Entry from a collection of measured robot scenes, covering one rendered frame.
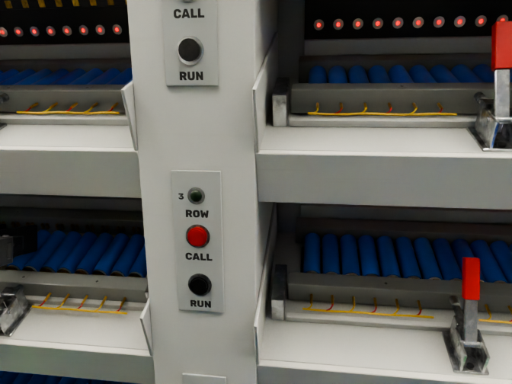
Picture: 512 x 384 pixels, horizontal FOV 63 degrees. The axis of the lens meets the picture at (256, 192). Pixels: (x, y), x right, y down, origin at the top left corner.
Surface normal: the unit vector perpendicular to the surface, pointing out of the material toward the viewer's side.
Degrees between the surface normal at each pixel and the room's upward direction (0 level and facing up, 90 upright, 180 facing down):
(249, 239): 90
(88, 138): 18
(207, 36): 90
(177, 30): 90
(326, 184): 108
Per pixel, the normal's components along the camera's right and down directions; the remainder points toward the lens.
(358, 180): -0.12, 0.54
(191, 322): -0.13, 0.25
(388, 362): -0.04, -0.85
